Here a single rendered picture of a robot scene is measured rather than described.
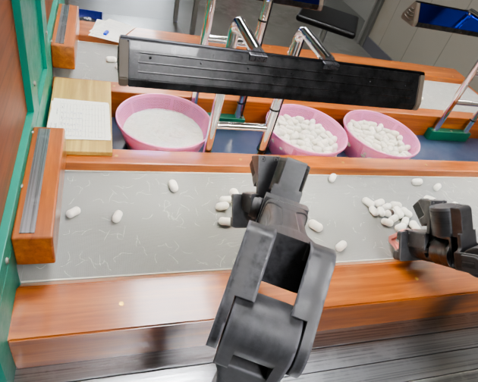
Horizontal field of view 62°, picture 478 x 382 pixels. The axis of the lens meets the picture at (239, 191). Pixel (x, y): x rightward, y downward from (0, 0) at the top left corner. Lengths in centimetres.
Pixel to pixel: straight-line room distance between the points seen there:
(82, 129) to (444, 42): 324
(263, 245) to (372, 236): 69
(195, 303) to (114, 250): 20
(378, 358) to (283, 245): 57
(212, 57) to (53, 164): 36
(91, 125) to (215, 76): 44
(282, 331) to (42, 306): 46
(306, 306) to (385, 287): 55
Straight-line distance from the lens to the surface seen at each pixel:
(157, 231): 87
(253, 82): 75
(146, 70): 71
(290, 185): 66
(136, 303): 74
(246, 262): 38
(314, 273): 39
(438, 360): 103
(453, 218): 88
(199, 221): 90
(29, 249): 73
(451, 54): 377
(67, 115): 111
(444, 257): 90
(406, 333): 101
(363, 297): 88
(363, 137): 143
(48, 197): 77
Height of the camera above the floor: 140
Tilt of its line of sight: 41 degrees down
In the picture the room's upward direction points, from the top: 17 degrees clockwise
